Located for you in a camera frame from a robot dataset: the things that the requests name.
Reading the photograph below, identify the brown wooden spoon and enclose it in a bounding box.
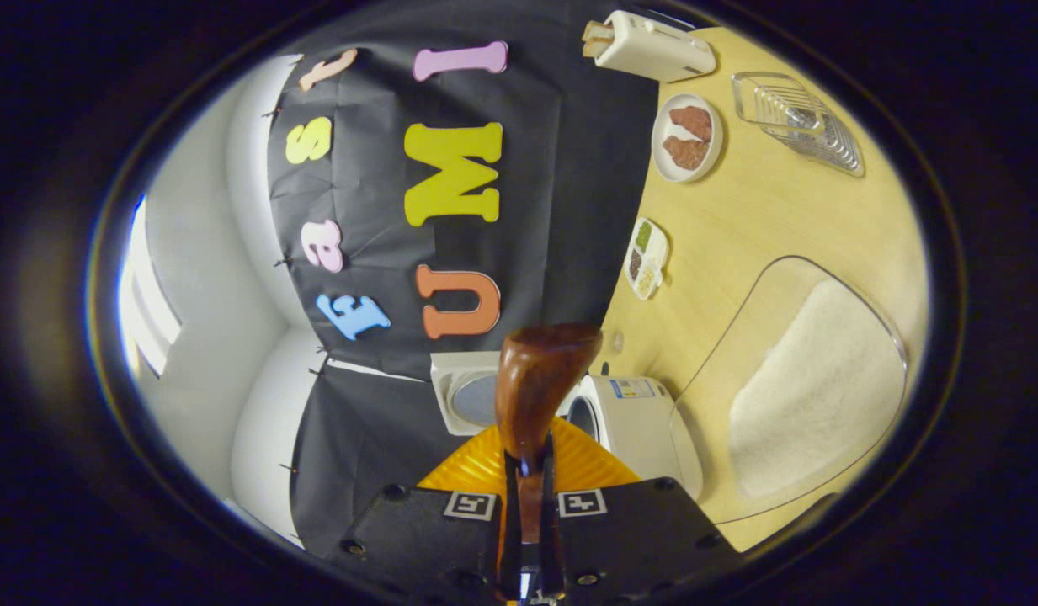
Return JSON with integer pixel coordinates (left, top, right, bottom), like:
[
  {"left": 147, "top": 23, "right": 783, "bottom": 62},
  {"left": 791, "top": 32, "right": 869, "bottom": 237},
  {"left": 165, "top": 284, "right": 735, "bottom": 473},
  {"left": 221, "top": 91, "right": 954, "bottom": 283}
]
[{"left": 493, "top": 324, "right": 604, "bottom": 603}]

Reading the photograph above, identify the white toaster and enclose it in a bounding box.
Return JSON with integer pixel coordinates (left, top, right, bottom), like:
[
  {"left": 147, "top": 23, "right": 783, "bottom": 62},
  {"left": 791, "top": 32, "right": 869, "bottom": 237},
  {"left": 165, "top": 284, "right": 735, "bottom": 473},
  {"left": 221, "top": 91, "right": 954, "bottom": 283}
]
[{"left": 593, "top": 10, "right": 717, "bottom": 83}]

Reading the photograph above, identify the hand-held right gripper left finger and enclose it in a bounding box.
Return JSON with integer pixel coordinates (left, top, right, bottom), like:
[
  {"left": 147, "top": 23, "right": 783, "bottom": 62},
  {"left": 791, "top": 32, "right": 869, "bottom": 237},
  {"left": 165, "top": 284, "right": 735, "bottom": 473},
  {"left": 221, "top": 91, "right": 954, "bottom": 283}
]
[{"left": 321, "top": 417, "right": 524, "bottom": 606}]

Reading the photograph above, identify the brown meat piece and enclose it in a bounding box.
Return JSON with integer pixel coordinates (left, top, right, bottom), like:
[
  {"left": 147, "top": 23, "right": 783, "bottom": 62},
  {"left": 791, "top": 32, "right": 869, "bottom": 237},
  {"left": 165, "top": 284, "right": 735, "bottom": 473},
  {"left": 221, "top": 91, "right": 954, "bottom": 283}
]
[
  {"left": 663, "top": 135, "right": 710, "bottom": 172},
  {"left": 668, "top": 105, "right": 713, "bottom": 142}
]

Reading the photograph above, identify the wire chopstick holder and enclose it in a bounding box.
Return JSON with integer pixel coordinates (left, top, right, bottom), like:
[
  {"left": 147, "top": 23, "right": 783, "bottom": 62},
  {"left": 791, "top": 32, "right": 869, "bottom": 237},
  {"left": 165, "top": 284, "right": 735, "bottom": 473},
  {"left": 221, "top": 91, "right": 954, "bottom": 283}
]
[{"left": 732, "top": 72, "right": 866, "bottom": 178}]

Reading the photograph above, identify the white rice cooker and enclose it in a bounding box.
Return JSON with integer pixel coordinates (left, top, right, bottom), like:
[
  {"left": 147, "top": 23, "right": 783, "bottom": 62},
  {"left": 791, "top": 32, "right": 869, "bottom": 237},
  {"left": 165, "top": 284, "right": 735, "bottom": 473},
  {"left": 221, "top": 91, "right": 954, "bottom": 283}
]
[{"left": 430, "top": 351, "right": 705, "bottom": 502}]

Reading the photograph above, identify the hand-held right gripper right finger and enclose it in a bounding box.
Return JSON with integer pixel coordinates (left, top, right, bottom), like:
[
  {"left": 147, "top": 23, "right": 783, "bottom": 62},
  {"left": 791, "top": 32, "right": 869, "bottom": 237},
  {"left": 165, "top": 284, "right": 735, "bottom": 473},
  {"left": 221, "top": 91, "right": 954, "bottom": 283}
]
[{"left": 531, "top": 417, "right": 743, "bottom": 603}]

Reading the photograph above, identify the black backdrop cloth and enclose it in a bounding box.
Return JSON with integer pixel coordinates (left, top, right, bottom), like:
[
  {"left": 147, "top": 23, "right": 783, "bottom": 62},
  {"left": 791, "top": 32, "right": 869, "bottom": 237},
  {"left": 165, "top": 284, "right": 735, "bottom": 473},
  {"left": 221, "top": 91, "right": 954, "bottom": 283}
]
[{"left": 266, "top": 4, "right": 661, "bottom": 556}]

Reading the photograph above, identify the clear plastic rice box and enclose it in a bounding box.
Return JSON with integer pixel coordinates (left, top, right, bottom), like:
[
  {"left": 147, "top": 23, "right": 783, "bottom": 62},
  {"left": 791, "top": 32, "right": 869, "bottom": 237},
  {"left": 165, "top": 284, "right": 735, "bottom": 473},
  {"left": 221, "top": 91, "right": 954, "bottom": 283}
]
[{"left": 672, "top": 255, "right": 909, "bottom": 527}]

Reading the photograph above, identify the white divided grain dish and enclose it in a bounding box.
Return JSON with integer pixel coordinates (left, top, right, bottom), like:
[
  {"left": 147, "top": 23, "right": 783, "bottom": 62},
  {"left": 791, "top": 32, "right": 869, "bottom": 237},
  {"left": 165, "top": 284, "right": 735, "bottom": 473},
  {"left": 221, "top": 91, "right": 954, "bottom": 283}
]
[{"left": 623, "top": 217, "right": 671, "bottom": 301}]

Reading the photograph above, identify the white round plate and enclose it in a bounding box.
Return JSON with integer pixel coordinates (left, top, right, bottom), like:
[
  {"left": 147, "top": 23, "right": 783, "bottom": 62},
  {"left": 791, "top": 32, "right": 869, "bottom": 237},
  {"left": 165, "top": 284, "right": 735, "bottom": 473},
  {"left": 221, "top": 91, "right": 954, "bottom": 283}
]
[{"left": 651, "top": 93, "right": 725, "bottom": 184}]

